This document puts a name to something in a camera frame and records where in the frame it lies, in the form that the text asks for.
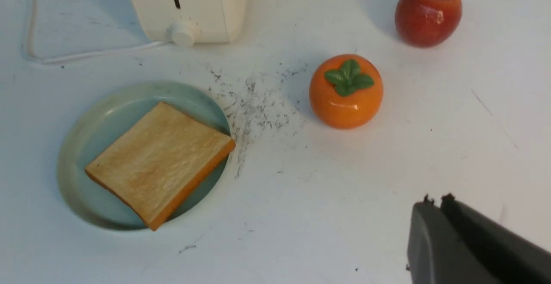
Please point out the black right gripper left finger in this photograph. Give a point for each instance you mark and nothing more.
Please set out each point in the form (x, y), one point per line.
(437, 254)

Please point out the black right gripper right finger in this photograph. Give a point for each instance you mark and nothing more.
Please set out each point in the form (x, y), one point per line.
(505, 255)

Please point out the toasted bread slice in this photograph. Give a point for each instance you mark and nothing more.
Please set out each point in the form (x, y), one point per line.
(155, 165)

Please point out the orange persimmon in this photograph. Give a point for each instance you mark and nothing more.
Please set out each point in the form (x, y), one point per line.
(346, 91)

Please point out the red apple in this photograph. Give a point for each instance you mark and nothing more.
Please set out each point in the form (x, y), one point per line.
(427, 23)

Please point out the white two-slot toaster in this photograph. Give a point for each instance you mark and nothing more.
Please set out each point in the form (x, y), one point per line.
(187, 22)

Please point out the light green round plate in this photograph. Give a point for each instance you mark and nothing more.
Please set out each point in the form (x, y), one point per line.
(101, 125)

